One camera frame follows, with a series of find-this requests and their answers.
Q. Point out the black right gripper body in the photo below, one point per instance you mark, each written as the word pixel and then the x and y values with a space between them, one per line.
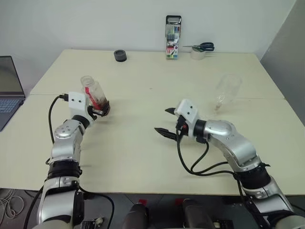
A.
pixel 182 130

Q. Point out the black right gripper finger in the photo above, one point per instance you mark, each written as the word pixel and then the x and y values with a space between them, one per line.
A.
pixel 171 111
pixel 166 133

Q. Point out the clear empty plastic bottle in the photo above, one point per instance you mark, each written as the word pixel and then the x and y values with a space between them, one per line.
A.
pixel 230 86

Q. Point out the grey laptop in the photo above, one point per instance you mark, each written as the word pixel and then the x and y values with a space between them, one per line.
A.
pixel 9 95

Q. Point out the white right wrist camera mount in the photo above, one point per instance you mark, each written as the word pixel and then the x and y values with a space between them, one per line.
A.
pixel 188 109

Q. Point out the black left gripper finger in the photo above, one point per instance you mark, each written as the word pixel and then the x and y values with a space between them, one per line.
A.
pixel 107 104
pixel 102 113

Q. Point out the dark rounded shape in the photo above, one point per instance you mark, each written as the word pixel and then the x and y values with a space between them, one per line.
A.
pixel 136 217
pixel 197 214

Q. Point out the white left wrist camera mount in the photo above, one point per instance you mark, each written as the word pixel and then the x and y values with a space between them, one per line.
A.
pixel 77 101

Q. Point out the red tag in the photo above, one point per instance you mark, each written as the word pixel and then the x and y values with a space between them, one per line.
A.
pixel 142 201
pixel 178 201

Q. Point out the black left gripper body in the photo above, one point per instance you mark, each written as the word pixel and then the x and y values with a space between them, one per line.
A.
pixel 91 112

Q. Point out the clear bottle with red label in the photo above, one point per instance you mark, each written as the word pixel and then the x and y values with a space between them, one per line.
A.
pixel 95 90

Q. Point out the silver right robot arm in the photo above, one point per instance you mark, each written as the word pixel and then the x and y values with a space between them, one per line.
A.
pixel 228 136

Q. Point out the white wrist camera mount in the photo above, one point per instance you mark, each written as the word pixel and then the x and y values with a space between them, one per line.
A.
pixel 77 101
pixel 188 109

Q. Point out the marker pen pack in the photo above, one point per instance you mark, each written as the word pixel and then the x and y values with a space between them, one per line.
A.
pixel 172 39

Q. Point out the grey partition panel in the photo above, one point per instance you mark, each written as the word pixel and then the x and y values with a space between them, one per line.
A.
pixel 288 57

